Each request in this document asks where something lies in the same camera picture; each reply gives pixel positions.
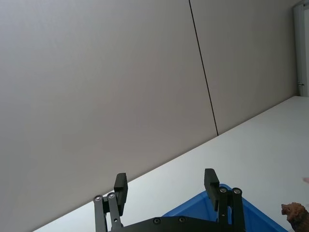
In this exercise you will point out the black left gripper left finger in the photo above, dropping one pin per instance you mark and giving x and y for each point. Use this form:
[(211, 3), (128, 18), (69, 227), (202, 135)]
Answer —
[(120, 193)]

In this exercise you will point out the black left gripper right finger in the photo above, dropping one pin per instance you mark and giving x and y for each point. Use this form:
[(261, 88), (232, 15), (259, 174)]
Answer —
[(211, 188)]

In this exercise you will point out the person's hand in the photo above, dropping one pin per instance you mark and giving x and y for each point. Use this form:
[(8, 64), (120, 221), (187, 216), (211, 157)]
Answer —
[(307, 180)]

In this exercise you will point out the blue plastic bin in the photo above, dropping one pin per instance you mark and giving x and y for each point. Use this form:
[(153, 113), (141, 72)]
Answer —
[(193, 209)]

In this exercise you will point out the brown toy animal figure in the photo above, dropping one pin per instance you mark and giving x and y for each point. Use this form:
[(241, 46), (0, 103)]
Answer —
[(297, 213)]

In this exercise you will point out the grey metal door frame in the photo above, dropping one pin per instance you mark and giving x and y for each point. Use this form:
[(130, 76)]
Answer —
[(300, 48)]

